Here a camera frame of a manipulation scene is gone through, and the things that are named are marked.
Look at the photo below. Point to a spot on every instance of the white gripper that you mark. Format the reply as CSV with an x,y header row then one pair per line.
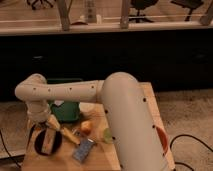
x,y
52,127

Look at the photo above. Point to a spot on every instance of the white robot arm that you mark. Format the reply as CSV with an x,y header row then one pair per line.
x,y
135,136

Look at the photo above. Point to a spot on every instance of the dark purple bowl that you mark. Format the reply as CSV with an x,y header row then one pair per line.
x,y
40,139

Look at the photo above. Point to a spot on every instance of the orange red bowl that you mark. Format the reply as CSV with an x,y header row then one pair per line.
x,y
163,139

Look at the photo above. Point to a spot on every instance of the green plastic tray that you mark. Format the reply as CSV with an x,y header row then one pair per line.
x,y
69,111

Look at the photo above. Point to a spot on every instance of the white cloth in tray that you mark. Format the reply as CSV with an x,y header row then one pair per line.
x,y
58,102

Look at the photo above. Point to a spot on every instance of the blue sponge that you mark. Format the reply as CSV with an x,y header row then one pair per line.
x,y
82,151

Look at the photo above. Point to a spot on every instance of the metal fork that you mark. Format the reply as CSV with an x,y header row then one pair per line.
x,y
83,136

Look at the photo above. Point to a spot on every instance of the green plastic cup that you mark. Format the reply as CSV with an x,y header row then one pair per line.
x,y
107,137

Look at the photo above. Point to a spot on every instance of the black office chair left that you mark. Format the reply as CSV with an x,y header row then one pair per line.
x,y
36,4

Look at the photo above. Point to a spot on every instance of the black office chair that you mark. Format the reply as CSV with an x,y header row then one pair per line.
x,y
139,5
36,4

